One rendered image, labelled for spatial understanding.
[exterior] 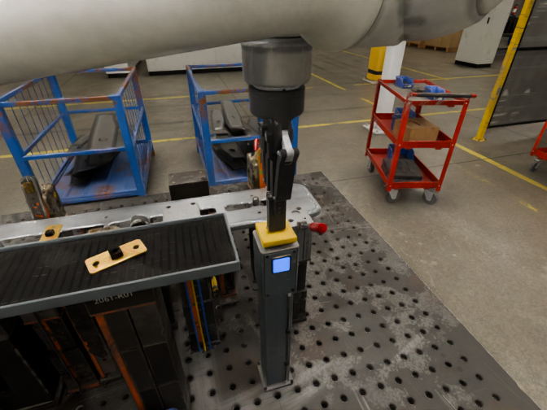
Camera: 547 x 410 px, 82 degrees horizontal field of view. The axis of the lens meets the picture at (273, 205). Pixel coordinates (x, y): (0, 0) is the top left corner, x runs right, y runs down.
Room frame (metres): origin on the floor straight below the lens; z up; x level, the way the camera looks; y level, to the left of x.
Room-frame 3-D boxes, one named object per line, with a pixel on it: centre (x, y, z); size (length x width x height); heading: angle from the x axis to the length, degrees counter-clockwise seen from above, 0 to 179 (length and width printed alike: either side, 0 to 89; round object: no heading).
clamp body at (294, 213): (0.63, -0.05, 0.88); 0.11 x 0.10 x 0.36; 16
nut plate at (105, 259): (0.37, 0.24, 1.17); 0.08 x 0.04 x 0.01; 129
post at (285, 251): (0.44, 0.00, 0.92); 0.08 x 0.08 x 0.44; 16
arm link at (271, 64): (0.44, 0.00, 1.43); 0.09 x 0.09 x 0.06
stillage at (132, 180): (2.73, 1.61, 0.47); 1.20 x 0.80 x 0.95; 15
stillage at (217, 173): (3.04, 0.35, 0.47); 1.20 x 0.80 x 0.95; 17
